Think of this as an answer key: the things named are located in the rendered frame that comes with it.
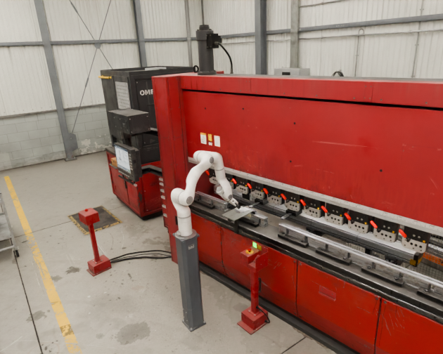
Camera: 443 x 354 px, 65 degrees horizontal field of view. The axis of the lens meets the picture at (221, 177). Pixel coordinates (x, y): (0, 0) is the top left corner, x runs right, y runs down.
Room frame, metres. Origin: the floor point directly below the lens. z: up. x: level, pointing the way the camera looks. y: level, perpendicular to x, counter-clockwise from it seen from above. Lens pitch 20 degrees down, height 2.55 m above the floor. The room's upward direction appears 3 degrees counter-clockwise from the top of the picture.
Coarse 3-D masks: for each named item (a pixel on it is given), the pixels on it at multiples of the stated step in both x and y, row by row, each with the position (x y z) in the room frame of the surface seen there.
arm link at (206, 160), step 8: (200, 152) 2.94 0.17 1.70; (200, 160) 2.89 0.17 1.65; (208, 160) 2.84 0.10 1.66; (192, 168) 2.88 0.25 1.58; (200, 168) 2.84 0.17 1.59; (208, 168) 2.87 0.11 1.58; (192, 176) 2.81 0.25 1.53; (192, 184) 2.78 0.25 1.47; (184, 192) 2.71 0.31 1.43; (192, 192) 2.73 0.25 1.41; (184, 200) 2.67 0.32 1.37; (192, 200) 2.70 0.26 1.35
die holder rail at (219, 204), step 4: (196, 192) 3.79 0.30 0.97; (200, 192) 3.79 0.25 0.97; (196, 196) 3.78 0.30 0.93; (200, 196) 3.76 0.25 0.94; (204, 196) 3.68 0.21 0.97; (208, 196) 3.68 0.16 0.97; (204, 200) 3.69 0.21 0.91; (208, 200) 3.63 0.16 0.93; (212, 200) 3.62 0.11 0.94; (216, 200) 3.54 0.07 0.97; (220, 200) 3.54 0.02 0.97; (212, 204) 3.62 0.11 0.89; (216, 204) 3.54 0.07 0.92; (220, 204) 3.49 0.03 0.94; (224, 204) 3.47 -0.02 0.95; (216, 208) 3.54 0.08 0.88; (220, 208) 3.50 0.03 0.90; (224, 208) 3.47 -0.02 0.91
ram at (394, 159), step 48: (192, 96) 3.72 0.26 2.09; (240, 96) 3.22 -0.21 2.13; (192, 144) 3.77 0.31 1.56; (240, 144) 3.24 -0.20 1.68; (288, 144) 2.84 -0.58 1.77; (336, 144) 2.53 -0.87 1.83; (384, 144) 2.28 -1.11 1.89; (432, 144) 2.07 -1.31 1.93; (336, 192) 2.51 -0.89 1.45; (384, 192) 2.25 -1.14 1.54; (432, 192) 2.03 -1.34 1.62
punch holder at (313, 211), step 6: (306, 198) 2.70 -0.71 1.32; (312, 198) 2.66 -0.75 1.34; (312, 204) 2.65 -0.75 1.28; (318, 204) 2.62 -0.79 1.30; (324, 204) 2.65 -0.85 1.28; (306, 210) 2.69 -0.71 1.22; (312, 210) 2.65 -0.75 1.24; (318, 210) 2.61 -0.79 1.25; (312, 216) 2.65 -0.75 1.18; (318, 216) 2.61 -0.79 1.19
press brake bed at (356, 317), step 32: (192, 224) 3.68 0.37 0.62; (224, 224) 3.28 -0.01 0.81; (224, 256) 3.30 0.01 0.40; (288, 256) 2.69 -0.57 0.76; (288, 288) 2.68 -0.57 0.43; (352, 288) 2.25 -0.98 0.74; (288, 320) 2.69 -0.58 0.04; (320, 320) 2.45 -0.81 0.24; (352, 320) 2.23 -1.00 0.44; (384, 320) 2.06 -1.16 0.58; (416, 320) 1.91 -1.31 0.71; (352, 352) 2.28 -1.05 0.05; (384, 352) 2.05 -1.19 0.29; (416, 352) 1.89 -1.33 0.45
